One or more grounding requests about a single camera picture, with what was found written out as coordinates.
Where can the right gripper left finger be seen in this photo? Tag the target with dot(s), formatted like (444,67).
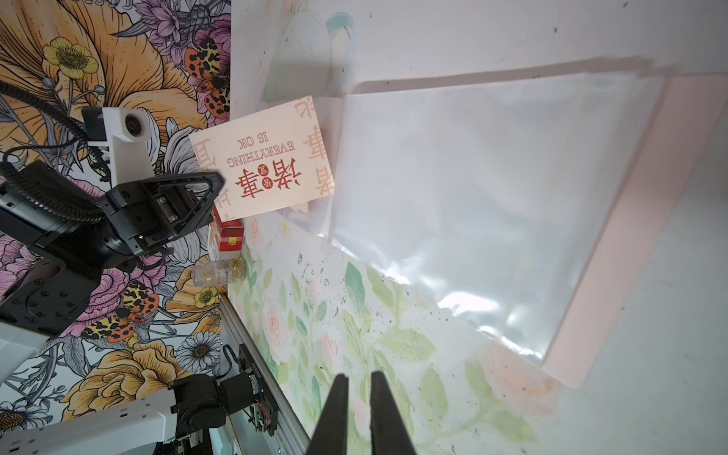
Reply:
(331,433)

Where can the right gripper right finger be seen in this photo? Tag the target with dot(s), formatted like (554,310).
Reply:
(389,434)

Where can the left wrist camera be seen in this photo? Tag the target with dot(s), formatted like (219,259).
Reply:
(123,134)

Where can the pale card red characters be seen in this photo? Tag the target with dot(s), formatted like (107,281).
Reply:
(270,160)

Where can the pink elephant photo album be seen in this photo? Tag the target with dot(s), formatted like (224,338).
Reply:
(526,207)

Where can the red box at left edge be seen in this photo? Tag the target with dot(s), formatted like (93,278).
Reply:
(226,237)

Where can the aluminium front rail frame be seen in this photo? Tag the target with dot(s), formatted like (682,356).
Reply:
(291,437)

